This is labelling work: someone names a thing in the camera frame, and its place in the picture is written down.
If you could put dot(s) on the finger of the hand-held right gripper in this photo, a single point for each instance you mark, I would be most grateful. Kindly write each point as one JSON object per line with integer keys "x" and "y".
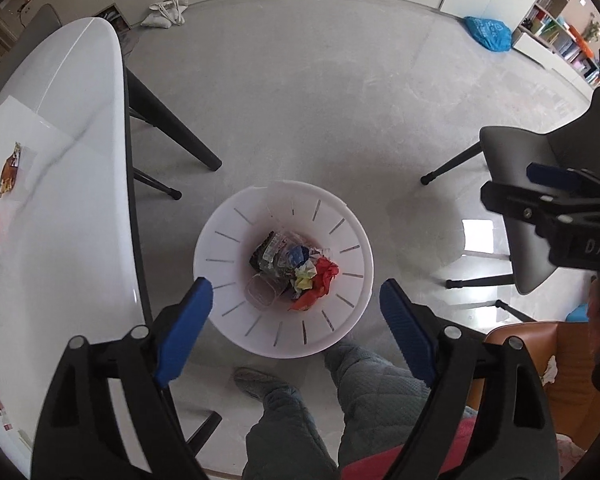
{"x": 545, "y": 172}
{"x": 510, "y": 200}

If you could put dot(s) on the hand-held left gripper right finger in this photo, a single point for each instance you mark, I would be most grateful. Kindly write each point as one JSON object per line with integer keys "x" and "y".
{"x": 405, "y": 330}

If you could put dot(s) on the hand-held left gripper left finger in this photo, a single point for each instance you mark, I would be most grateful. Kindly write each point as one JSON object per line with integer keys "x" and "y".
{"x": 187, "y": 330}

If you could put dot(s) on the clear plastic bottle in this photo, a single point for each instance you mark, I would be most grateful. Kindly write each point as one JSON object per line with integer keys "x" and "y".
{"x": 262, "y": 292}

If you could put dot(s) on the white slotted waste bin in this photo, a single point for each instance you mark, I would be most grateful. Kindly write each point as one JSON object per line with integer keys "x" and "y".
{"x": 240, "y": 240}

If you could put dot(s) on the yellow-green paper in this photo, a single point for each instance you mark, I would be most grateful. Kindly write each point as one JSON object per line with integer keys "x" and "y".
{"x": 304, "y": 282}

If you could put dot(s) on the person's right hand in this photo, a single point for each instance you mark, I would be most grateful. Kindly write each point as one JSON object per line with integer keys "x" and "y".
{"x": 596, "y": 310}

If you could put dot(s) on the grey quilted pants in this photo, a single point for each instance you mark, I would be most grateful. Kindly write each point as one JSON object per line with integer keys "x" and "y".
{"x": 370, "y": 395}

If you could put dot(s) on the small blue floor item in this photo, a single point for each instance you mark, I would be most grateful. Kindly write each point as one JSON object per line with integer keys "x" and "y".
{"x": 577, "y": 314}

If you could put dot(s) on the grey slipper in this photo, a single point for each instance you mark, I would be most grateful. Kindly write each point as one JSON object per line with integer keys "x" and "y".
{"x": 255, "y": 380}

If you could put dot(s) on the black table leg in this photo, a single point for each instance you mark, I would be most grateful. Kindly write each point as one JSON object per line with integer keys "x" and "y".
{"x": 205, "y": 432}
{"x": 175, "y": 125}

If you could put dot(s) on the orange leather chair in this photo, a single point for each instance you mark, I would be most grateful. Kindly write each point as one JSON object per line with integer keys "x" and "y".
{"x": 565, "y": 345}

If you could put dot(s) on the white crumpled tissue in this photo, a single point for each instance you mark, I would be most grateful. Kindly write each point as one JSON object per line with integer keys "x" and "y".
{"x": 550, "y": 369}

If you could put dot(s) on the open bookshelf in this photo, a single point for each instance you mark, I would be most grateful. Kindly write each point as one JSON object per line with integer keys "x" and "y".
{"x": 555, "y": 35}

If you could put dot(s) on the pink-red garment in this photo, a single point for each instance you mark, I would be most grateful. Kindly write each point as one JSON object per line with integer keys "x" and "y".
{"x": 375, "y": 465}

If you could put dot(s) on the blue plastic bag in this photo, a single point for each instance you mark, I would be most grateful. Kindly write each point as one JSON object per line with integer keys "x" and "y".
{"x": 487, "y": 34}

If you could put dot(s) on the pink patterned cloth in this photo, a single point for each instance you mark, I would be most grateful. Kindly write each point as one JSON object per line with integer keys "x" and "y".
{"x": 570, "y": 455}

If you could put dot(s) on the brown snack wrapper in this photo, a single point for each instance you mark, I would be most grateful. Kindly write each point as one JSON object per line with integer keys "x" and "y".
{"x": 9, "y": 170}

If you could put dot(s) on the white tote bag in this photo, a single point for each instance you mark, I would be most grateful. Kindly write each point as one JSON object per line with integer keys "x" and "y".
{"x": 165, "y": 12}

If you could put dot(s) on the dark framed picture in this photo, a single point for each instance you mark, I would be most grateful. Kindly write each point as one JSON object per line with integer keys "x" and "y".
{"x": 112, "y": 17}

